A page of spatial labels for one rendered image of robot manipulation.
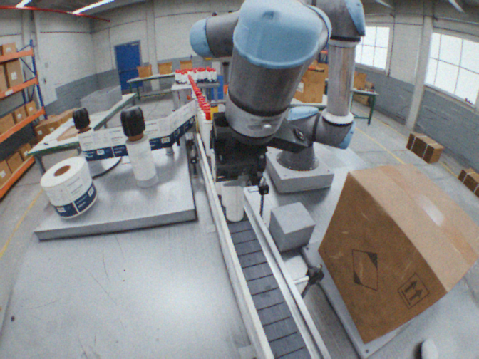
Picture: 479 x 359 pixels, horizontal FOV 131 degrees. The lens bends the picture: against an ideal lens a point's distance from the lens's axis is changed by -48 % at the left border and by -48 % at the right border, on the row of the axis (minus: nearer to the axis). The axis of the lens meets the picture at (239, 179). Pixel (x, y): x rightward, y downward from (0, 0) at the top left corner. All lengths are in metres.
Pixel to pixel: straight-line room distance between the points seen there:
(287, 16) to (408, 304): 0.41
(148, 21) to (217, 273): 8.56
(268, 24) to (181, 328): 0.55
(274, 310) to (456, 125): 5.64
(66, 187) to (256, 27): 0.73
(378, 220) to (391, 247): 0.06
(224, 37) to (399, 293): 0.49
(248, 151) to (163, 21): 8.41
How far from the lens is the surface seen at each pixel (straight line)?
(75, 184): 0.79
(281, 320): 0.48
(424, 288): 0.37
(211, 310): 0.53
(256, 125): 0.24
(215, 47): 0.34
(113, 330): 0.59
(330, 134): 0.77
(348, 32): 0.64
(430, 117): 6.18
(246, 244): 0.56
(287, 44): 0.18
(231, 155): 0.31
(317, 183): 0.85
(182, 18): 8.56
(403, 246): 0.37
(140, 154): 0.74
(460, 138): 5.76
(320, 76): 2.47
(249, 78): 0.20
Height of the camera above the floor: 1.33
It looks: 35 degrees down
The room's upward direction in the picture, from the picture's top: straight up
